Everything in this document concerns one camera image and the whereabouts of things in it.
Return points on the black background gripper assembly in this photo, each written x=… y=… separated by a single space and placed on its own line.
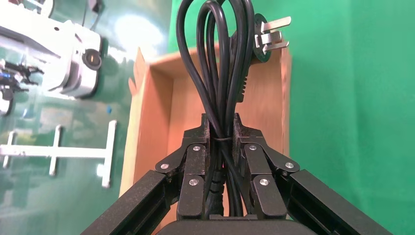
x=13 y=84

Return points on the open brown cardboard box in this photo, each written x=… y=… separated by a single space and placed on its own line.
x=155 y=129

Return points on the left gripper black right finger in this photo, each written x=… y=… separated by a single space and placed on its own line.
x=259 y=168

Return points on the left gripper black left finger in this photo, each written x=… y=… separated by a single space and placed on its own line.
x=193 y=168

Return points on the small blue floor scrap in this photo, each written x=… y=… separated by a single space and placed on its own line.
x=109 y=109

